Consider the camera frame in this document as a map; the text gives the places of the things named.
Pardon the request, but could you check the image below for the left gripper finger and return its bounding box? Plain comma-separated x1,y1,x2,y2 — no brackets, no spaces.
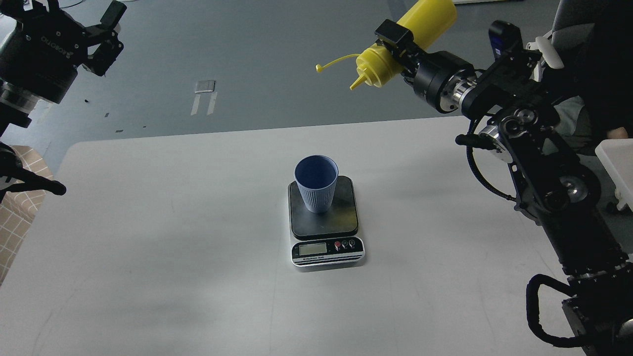
82,0,127,77
0,0,62,22

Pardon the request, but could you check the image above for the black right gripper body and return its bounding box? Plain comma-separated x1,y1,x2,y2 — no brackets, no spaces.
410,50,475,114

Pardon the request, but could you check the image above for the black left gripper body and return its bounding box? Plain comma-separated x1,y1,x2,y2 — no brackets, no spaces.
0,14,88,103

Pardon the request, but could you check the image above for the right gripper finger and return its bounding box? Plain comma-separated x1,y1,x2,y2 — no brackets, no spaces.
374,19,426,65

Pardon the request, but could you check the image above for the yellow squeeze bottle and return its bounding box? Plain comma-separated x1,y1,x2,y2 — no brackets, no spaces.
315,0,457,90

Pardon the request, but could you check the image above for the blue ribbed cup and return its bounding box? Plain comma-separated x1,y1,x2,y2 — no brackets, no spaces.
294,155,339,214

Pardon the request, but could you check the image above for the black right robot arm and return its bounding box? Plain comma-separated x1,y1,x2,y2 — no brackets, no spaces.
375,19,633,356

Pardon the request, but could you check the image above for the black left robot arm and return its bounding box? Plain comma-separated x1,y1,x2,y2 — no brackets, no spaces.
0,0,127,134

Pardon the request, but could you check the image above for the digital kitchen scale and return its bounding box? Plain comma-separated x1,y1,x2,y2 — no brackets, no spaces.
288,176,366,268

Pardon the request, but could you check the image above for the metal floor plate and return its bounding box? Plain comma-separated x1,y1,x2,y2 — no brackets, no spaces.
194,80,217,95

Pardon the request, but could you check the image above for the tan checkered cloth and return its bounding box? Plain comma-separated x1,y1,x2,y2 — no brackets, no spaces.
0,145,53,282

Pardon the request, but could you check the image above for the grey office chair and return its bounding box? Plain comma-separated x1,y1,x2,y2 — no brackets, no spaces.
527,0,632,74

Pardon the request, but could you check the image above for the white plastic box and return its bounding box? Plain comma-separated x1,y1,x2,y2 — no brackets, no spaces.
595,139,633,211

